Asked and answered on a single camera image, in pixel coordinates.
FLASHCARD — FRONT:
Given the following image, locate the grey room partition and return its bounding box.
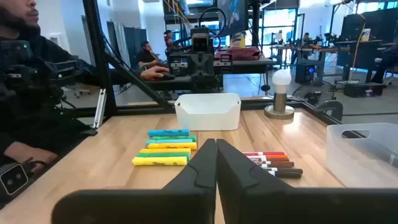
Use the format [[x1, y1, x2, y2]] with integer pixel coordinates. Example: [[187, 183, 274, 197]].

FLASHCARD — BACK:
[[106, 21, 148, 70]]

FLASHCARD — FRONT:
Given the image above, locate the maroon cloth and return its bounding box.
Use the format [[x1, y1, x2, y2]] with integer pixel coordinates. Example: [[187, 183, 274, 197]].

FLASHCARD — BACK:
[[214, 46, 262, 62]]

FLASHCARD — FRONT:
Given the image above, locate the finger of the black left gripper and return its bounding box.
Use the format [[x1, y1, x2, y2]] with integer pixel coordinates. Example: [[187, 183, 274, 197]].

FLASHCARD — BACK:
[[202, 54, 215, 75], [190, 54, 203, 75]]

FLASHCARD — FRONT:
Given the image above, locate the yellow chunky highlighter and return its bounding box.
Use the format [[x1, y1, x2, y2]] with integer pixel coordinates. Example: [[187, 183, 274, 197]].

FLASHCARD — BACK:
[[131, 156, 188, 167], [139, 147, 192, 154], [147, 142, 198, 151]]

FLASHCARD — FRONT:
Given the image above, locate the blue chunky highlighter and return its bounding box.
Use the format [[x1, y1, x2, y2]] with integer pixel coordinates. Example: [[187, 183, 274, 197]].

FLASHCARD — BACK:
[[147, 129, 190, 137]]

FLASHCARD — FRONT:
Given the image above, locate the black floor box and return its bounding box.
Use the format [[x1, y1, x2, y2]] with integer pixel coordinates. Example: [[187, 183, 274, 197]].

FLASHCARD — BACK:
[[343, 82, 387, 98]]

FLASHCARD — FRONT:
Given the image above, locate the yellow container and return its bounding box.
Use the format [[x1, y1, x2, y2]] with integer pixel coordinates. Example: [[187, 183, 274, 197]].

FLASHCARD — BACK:
[[229, 32, 247, 49]]

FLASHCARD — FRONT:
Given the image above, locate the black depth camera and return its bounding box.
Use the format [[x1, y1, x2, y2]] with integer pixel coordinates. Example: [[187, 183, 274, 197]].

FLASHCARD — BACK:
[[0, 162, 29, 197]]

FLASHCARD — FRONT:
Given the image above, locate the silver aluminium bar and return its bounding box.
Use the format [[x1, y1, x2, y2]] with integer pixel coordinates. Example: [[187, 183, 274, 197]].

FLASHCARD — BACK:
[[92, 88, 108, 129]]

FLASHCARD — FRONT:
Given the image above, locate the long wooden table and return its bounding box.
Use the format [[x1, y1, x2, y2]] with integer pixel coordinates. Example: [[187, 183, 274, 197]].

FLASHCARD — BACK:
[[270, 44, 352, 86]]

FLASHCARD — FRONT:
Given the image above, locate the person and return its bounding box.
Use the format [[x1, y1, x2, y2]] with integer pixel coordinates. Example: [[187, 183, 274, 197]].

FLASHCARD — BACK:
[[371, 37, 398, 85], [136, 40, 162, 68], [0, 0, 170, 175], [300, 32, 314, 60], [163, 29, 175, 52]]

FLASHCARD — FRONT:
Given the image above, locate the black aluminium frame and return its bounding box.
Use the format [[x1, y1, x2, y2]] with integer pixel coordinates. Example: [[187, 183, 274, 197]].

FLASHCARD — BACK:
[[60, 0, 343, 125]]

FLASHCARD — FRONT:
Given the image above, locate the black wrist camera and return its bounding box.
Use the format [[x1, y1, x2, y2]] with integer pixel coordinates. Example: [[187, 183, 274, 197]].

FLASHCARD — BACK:
[[190, 27, 215, 54]]

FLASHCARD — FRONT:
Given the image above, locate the brass lamp with white bulb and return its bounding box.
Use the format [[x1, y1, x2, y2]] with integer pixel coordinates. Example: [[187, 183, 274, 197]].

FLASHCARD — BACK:
[[264, 68, 295, 120]]

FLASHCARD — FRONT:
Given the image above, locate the brown dry-erase marker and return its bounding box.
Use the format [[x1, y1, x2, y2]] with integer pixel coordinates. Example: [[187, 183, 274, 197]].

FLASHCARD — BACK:
[[250, 159, 295, 168]]

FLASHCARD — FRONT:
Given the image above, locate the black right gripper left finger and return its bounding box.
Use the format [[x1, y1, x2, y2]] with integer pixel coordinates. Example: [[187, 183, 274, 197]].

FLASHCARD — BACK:
[[161, 138, 218, 224]]

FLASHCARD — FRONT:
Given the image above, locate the black dry-erase marker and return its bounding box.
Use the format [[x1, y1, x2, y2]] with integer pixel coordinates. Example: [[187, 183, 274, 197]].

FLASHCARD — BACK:
[[267, 171, 303, 179], [260, 167, 304, 175]]

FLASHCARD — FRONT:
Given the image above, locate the black room panel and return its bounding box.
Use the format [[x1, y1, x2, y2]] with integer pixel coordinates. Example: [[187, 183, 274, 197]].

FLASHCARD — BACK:
[[340, 8, 398, 70]]

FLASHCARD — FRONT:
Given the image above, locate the red dry-erase marker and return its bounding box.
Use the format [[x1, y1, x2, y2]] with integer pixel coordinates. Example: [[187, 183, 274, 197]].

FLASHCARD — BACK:
[[243, 151, 285, 156]]

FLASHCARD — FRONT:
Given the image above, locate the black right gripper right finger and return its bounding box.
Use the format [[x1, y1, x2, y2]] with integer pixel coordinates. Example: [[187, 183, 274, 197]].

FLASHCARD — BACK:
[[216, 138, 296, 224]]

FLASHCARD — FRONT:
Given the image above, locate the black computer box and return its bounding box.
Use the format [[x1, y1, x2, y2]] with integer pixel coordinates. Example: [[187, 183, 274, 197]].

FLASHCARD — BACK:
[[294, 60, 318, 84]]

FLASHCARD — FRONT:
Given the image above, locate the white plastic bin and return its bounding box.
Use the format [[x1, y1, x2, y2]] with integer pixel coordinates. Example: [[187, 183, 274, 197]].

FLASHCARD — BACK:
[[174, 92, 242, 132]]

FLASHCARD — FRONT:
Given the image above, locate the office chair base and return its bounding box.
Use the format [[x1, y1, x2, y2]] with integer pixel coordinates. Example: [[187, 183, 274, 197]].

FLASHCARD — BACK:
[[63, 86, 91, 99]]

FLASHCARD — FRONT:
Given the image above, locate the green chunky highlighter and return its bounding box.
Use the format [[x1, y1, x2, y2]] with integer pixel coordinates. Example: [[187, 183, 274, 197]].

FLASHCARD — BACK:
[[150, 134, 198, 141], [137, 152, 192, 160]]

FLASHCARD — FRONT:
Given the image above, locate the clear plastic bin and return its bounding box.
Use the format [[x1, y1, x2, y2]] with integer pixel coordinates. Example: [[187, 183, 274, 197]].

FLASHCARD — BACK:
[[325, 122, 398, 189]]

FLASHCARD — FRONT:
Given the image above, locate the person's hand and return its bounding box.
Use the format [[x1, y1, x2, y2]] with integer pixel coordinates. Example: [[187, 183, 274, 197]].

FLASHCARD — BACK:
[[139, 65, 170, 81], [3, 141, 59, 175]]

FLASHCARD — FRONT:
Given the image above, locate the black table clamp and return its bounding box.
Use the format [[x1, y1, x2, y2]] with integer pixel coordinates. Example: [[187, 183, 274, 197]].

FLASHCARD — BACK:
[[315, 100, 344, 123]]

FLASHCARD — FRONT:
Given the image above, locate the computer monitor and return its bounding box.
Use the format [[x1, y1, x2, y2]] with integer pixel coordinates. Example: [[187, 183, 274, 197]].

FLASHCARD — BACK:
[[216, 0, 250, 37]]

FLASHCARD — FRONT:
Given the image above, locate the teal chunky highlighter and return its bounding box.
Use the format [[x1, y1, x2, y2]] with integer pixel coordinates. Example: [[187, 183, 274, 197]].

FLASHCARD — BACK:
[[146, 138, 194, 145]]

